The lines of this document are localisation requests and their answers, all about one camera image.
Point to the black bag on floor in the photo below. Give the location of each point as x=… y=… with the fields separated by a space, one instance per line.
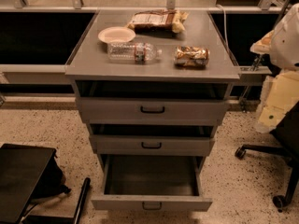
x=51 y=183

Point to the top grey drawer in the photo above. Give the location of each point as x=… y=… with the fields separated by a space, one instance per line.
x=152 y=112

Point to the bottom grey drawer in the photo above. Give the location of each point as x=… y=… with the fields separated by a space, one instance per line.
x=151 y=183

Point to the clear plastic water bottle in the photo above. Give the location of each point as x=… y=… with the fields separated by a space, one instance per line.
x=133 y=52

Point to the grey drawer cabinet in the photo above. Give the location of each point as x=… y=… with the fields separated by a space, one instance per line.
x=94 y=75

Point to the middle grey drawer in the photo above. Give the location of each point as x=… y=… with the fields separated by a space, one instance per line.
x=151 y=145

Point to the black tube on floor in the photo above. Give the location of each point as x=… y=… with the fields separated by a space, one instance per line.
x=81 y=200

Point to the brown snack bag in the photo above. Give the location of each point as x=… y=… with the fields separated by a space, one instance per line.
x=159 y=19

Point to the grey drawer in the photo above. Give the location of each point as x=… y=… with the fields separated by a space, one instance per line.
x=152 y=112
x=151 y=183
x=151 y=145

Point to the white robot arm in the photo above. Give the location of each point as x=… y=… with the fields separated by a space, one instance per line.
x=280 y=93

